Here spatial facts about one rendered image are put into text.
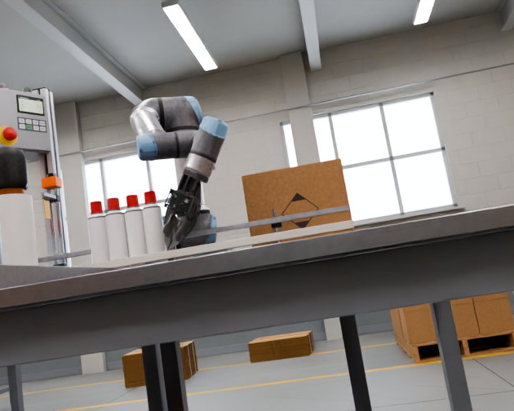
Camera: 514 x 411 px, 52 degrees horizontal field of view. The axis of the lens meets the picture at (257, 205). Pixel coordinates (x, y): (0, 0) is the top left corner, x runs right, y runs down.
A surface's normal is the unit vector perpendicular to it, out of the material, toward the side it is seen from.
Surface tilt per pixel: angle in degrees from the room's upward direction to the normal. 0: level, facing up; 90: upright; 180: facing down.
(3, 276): 90
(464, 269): 90
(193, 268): 90
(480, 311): 90
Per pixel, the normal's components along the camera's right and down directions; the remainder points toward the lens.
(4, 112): 0.73, -0.22
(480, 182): -0.16, -0.12
